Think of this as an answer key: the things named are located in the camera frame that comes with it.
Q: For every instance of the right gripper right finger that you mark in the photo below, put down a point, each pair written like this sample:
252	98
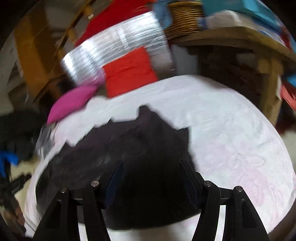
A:
242	221

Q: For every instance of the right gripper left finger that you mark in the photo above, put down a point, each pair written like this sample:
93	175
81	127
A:
60	221

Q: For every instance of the black quilted jacket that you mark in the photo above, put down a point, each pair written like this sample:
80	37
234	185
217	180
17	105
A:
150	192

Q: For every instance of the folded coral clothes stack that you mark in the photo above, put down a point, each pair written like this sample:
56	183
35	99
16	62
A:
288	93

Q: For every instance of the blue jacket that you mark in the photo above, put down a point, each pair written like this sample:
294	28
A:
7	159

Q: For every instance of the black puffer coat pile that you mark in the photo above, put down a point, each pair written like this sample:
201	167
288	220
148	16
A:
19	132

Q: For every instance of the grey garment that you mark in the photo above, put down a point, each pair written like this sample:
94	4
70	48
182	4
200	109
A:
45	140

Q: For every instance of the white bed sheet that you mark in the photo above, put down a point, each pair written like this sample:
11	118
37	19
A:
231	141

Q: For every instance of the pink pillow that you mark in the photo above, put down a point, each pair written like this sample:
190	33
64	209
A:
70	102

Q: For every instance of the silver foil insulation panel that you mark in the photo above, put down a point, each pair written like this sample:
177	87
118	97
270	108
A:
85	62

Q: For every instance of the wooden side table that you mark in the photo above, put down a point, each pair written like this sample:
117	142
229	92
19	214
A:
245	60

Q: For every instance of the red square cushion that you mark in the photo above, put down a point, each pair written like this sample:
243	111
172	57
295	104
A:
129	72

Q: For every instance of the large red cushion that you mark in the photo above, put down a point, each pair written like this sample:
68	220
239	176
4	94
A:
117	12

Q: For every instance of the light blue cardboard box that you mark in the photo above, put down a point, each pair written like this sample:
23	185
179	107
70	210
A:
253	8

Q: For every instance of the wicker basket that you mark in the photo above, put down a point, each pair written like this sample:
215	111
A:
185	15

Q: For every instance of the blue cloth in basket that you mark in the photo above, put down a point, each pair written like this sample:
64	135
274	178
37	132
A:
163	13

